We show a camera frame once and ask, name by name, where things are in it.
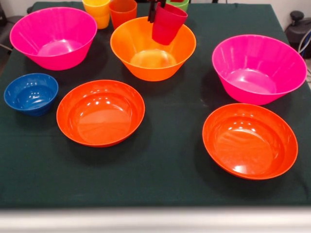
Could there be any crimson plastic cup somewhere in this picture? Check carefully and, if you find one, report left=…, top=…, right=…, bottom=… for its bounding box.
left=152, top=2, right=189, bottom=46

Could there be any red shallow bowl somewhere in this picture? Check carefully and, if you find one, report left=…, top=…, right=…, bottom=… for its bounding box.
left=56, top=79, right=146, bottom=148
left=202, top=103, right=299, bottom=181

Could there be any green plastic cup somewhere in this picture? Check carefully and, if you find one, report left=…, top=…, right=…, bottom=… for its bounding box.
left=166, top=0, right=190, bottom=12

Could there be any red-orange plastic cup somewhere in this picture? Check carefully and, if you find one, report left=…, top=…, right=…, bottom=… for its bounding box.
left=109, top=0, right=138, bottom=30

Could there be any orange large bowl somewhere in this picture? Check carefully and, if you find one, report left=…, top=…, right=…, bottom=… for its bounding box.
left=110, top=16, right=197, bottom=82

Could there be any yellow plastic cup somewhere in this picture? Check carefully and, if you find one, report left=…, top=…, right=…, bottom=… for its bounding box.
left=82, top=0, right=111, bottom=30

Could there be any pink large bowl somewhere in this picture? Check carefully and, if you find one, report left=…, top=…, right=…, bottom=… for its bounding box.
left=211, top=34, right=308, bottom=106
left=9, top=6, right=98, bottom=71

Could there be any blue small bowl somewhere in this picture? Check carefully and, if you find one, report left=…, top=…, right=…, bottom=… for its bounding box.
left=3, top=73, right=59, bottom=117

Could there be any dark green tablecloth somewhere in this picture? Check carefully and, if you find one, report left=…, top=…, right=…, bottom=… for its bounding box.
left=0, top=1, right=311, bottom=209

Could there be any black pedestal foot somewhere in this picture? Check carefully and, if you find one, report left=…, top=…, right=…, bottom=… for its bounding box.
left=0, top=4, right=25, bottom=51
left=284, top=11, right=311, bottom=52

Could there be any grey hose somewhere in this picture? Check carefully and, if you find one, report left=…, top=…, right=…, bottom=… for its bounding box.
left=298, top=29, right=311, bottom=55

